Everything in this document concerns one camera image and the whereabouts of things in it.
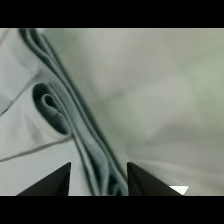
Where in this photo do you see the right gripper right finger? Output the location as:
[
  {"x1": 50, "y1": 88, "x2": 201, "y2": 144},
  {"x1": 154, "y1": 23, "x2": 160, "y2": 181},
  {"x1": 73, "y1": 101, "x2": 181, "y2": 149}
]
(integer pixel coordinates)
[{"x1": 126, "y1": 161, "x2": 183, "y2": 197}]

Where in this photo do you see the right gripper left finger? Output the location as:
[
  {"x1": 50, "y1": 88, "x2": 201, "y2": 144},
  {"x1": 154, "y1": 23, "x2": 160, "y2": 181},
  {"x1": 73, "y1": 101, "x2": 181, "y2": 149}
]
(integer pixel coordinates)
[{"x1": 17, "y1": 161, "x2": 72, "y2": 197}]

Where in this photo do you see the light blue shirt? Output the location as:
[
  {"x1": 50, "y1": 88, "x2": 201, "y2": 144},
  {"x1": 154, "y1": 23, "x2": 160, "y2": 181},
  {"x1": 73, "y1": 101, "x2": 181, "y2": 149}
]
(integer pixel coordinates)
[{"x1": 0, "y1": 28, "x2": 131, "y2": 197}]

